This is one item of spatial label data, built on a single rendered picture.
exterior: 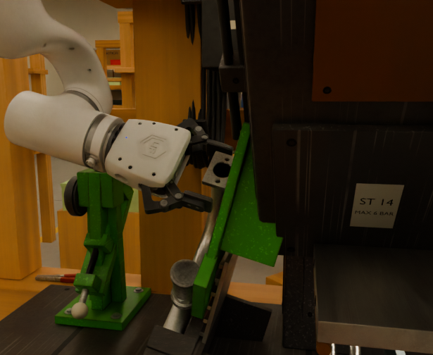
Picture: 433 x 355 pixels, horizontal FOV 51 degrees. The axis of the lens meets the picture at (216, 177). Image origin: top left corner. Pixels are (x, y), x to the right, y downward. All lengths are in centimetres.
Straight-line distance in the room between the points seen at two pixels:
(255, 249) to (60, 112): 34
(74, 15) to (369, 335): 1146
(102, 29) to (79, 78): 1067
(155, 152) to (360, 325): 37
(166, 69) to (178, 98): 6
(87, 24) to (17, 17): 1094
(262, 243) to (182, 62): 48
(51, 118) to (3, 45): 12
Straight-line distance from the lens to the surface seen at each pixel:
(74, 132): 66
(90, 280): 82
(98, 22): 1146
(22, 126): 70
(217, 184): 60
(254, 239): 55
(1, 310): 103
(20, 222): 114
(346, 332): 38
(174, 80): 92
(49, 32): 65
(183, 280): 57
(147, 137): 65
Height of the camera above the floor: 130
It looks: 10 degrees down
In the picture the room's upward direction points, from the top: straight up
